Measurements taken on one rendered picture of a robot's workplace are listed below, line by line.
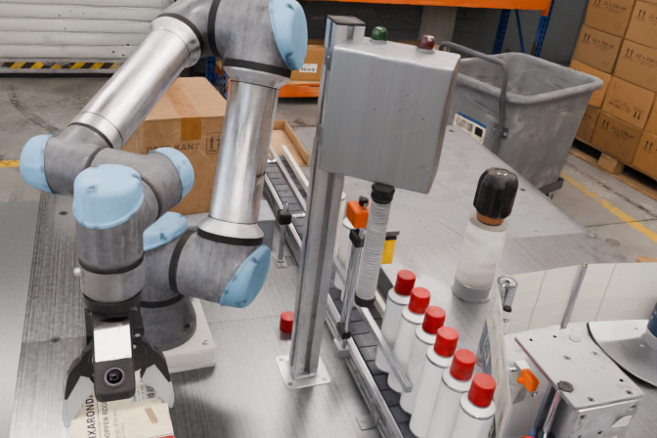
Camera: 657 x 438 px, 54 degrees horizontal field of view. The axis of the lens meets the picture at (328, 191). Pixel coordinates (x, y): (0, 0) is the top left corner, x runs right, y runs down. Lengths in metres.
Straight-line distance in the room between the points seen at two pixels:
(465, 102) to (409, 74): 2.62
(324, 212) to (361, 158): 0.16
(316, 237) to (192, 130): 0.62
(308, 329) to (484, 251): 0.43
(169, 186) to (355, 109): 0.28
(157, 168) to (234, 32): 0.34
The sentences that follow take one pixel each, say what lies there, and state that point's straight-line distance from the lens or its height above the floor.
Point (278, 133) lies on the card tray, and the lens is 2.30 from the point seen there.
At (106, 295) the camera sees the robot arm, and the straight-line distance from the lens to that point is 0.82.
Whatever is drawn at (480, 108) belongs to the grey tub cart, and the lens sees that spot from 3.46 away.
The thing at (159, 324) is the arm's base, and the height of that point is 0.93.
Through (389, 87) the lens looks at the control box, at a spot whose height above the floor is 1.43.
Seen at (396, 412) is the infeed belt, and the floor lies 0.88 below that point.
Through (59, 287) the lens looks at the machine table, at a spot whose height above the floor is 0.83.
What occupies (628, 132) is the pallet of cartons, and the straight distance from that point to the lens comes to 4.75.
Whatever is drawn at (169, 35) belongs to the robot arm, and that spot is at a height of 1.43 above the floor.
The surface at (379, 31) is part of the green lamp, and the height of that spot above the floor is 1.49.
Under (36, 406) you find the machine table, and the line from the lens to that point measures 1.26.
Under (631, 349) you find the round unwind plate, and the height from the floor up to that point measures 0.89.
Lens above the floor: 1.70
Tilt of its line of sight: 27 degrees down
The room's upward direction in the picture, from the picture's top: 7 degrees clockwise
